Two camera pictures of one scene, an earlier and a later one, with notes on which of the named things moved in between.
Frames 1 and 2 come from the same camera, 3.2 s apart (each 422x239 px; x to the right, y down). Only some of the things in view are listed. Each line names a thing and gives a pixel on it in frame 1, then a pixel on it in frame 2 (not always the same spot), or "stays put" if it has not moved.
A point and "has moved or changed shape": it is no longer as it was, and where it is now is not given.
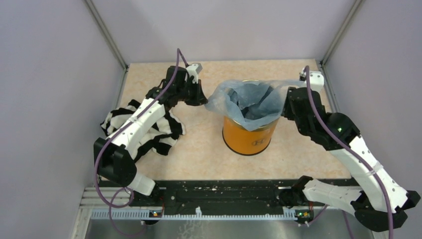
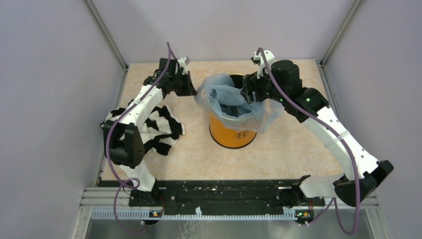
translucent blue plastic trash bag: x=249 y=104 has moved or changed shape
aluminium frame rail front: x=91 y=198 stays put
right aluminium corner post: x=357 y=3 stays put
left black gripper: x=201 y=98 to x=190 y=90
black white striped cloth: x=160 y=139 stays put
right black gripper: x=287 y=112 to x=251 y=81
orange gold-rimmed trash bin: x=240 y=140 to x=225 y=135
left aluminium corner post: x=97 y=16 stays put
